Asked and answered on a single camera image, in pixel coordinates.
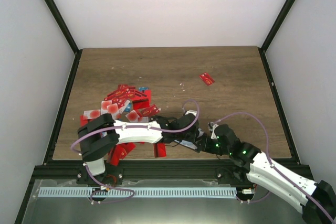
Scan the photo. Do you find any white red circle card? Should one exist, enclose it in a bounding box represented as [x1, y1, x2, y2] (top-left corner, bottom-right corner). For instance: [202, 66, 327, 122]
[83, 110, 101, 120]
[107, 103, 120, 119]

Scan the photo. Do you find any light blue slotted cable duct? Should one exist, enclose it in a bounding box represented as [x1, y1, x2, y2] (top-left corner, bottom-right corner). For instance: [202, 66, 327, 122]
[38, 187, 237, 199]

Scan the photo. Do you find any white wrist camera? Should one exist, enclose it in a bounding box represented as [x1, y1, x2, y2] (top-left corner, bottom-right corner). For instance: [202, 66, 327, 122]
[184, 110, 197, 116]
[208, 122, 218, 139]

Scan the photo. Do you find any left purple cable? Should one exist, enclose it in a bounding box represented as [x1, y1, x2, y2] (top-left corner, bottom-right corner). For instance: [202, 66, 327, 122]
[71, 99, 201, 205]

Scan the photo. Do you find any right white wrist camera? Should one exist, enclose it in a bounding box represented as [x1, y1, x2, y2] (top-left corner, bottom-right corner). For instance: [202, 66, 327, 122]
[208, 122, 218, 139]

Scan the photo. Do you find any red card black stripe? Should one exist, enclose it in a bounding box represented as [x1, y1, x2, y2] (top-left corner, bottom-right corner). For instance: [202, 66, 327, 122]
[153, 143, 166, 158]

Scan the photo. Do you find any black aluminium frame rail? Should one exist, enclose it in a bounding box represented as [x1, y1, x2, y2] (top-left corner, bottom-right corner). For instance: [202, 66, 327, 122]
[33, 157, 312, 183]

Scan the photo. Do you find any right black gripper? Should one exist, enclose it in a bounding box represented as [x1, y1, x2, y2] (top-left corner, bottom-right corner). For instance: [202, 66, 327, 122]
[194, 135, 232, 155]

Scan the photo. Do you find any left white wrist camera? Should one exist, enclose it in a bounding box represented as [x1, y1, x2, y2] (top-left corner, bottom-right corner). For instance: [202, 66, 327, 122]
[184, 110, 197, 116]

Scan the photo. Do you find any white red circle card upper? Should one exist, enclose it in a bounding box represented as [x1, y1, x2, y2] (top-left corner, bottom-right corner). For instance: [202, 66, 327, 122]
[107, 103, 120, 119]

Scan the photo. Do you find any lone red VIP card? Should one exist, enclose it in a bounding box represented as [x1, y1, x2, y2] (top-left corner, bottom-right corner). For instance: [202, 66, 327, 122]
[199, 72, 215, 86]

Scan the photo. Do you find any black leather card holder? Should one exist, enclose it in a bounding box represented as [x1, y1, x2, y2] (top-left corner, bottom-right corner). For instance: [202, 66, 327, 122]
[180, 129, 206, 153]

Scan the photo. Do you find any red VIP card centre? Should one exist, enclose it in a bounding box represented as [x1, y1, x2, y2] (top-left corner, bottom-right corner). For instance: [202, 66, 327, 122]
[140, 104, 161, 117]

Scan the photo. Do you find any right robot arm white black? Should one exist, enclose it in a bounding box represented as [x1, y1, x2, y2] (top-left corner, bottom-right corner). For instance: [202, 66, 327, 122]
[195, 124, 335, 223]

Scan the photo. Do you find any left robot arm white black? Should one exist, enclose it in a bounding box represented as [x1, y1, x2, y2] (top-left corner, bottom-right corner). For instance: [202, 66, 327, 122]
[70, 111, 204, 184]

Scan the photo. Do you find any blue card top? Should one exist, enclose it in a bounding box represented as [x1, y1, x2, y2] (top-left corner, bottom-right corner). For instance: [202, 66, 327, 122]
[138, 87, 149, 91]

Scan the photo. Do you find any red VIP card top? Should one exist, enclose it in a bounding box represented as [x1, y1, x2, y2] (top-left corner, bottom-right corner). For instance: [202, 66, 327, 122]
[104, 88, 131, 101]

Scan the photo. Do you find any white red circle card left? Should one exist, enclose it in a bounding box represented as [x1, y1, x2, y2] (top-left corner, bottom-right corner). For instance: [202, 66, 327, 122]
[83, 110, 101, 120]

